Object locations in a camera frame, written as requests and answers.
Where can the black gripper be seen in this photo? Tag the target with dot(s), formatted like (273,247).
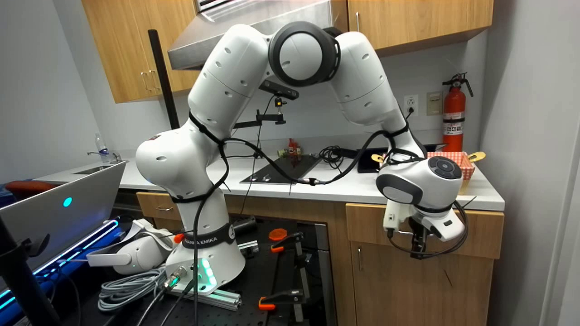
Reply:
(420,230)

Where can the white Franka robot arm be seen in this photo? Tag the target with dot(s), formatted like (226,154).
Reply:
(237,66)

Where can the small wooden drawer front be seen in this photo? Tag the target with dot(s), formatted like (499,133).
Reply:
(157,207)

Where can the wooden cabinet door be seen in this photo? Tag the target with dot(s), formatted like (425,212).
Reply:
(423,290)

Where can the orange black bar clamp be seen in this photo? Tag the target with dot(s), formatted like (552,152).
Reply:
(278,301)
(284,238)

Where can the red fire extinguisher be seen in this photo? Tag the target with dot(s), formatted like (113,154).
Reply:
(454,118)

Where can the black breadboard robot table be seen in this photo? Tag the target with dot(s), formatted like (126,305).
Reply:
(266,277)

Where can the black cooktop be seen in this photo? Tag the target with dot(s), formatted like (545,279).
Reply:
(284,171)

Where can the small red object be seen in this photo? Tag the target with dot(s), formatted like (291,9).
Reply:
(295,149)

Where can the white green lit bar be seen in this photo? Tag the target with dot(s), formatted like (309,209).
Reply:
(211,296)

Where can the white VR headset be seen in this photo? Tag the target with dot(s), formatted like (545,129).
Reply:
(130,254)

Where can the steel range hood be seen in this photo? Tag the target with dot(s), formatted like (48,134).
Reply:
(200,42)

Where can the grey laptop glowing logo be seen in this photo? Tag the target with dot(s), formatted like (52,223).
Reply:
(61,209)

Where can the black tripod stand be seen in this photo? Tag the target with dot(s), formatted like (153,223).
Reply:
(25,283)

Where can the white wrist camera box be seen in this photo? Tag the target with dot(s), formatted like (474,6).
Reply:
(451,229)

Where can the wooden base cabinet frame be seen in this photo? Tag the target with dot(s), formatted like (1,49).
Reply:
(340,272)

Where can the white wall outlet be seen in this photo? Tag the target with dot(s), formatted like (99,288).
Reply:
(411,104)

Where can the beige wall switch plate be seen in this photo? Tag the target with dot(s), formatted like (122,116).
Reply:
(434,102)

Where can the black stereo camera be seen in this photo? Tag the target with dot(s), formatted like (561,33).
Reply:
(280,91)

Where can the wooden wall cabinet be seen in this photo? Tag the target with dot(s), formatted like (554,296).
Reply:
(423,20)
(130,47)

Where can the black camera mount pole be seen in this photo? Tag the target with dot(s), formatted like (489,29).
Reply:
(164,78)

